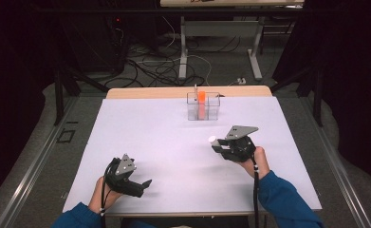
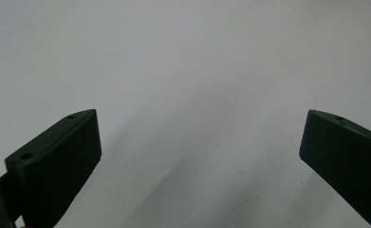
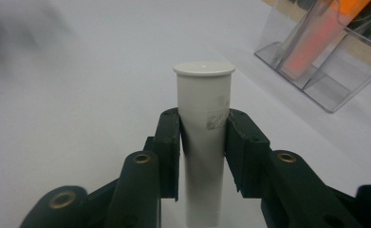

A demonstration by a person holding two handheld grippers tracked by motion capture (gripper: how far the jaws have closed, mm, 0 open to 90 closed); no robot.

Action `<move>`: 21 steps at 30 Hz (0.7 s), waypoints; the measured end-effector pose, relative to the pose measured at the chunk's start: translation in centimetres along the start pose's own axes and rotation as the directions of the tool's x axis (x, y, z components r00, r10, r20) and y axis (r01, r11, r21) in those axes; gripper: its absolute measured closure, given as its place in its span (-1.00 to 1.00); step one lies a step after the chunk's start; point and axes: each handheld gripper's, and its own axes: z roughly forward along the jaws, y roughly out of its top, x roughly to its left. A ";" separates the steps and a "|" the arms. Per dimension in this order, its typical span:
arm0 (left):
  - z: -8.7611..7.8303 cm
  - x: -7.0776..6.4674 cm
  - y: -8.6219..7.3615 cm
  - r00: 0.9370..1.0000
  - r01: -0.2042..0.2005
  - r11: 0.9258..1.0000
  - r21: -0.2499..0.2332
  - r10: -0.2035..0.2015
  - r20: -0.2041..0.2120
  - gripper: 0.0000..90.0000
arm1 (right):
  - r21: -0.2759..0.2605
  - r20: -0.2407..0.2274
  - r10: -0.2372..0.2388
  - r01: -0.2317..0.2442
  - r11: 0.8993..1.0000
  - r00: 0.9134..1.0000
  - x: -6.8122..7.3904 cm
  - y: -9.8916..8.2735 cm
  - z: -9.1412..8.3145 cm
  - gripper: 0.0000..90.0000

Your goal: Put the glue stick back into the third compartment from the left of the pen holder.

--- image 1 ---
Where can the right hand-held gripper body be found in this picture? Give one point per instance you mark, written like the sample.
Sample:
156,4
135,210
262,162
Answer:
240,148

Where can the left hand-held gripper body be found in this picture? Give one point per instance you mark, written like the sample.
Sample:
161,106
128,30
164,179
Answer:
123,180

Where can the white cylindrical tube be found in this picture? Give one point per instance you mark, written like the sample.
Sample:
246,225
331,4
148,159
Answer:
212,139

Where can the clear plastic organizer box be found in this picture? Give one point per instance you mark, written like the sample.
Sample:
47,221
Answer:
203,107

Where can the orange highlighter pen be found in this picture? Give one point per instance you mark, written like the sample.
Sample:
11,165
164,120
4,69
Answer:
201,104

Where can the person's right hand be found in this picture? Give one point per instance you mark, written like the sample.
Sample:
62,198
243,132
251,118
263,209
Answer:
259,164

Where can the person's left hand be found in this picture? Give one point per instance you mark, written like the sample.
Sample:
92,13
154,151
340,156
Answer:
105,199

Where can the white table cover sheet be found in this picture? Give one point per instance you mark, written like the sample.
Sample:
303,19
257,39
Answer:
173,152

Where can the silver clear pen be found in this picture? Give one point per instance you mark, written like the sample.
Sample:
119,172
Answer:
195,91

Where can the black metal stand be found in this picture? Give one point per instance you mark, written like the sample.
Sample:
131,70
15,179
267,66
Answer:
309,88
64,91

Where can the background table with metal legs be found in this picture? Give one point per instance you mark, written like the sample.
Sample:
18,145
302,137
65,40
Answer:
221,28

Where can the dark cabinet with red light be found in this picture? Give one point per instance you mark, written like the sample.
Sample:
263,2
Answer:
94,41

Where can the metal floor rail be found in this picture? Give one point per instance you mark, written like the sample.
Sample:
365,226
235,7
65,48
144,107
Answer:
335,164
31,171

